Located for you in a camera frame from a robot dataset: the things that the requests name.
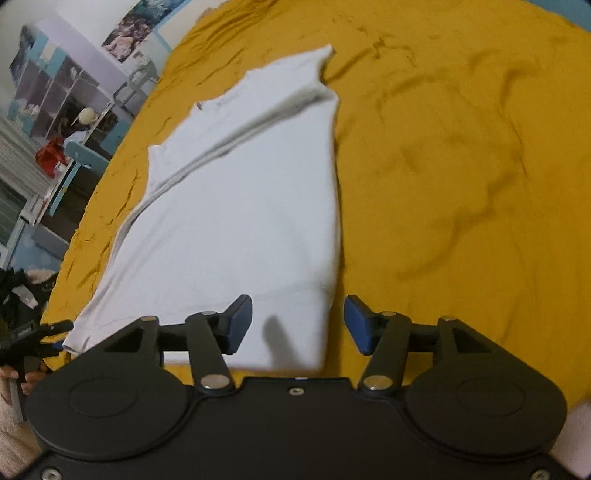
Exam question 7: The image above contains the pinkish wall poster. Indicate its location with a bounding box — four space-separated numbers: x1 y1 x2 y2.
102 15 154 64

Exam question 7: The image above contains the purple white shelf unit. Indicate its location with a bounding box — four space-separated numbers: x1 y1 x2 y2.
7 18 123 144

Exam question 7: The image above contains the red bag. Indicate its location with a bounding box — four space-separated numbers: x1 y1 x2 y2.
35 137 70 175

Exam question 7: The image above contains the blue wall poster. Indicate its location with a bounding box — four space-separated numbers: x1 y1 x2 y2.
131 0 195 26

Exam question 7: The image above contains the white t-shirt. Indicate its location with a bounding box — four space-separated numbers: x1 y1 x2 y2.
62 44 342 372

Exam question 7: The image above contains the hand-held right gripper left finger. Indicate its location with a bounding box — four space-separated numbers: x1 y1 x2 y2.
104 294 254 394

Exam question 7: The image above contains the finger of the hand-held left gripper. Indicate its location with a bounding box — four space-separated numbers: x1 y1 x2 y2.
39 320 75 337

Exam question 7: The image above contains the cream cap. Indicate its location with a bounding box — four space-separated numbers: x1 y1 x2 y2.
71 106 100 126

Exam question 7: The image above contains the white chair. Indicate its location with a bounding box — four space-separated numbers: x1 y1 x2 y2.
113 58 160 116

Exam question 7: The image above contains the mustard yellow blanket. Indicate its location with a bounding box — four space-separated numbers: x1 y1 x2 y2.
41 0 591 416

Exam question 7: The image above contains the person's left hand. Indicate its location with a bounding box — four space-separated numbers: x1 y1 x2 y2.
0 361 49 407

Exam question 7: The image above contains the person's right forearm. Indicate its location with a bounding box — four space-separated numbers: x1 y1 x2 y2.
553 401 591 468

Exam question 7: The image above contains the poster on shelf side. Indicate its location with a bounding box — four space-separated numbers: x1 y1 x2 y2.
9 25 36 86

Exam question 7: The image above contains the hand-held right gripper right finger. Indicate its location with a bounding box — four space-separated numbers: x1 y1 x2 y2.
344 294 493 394

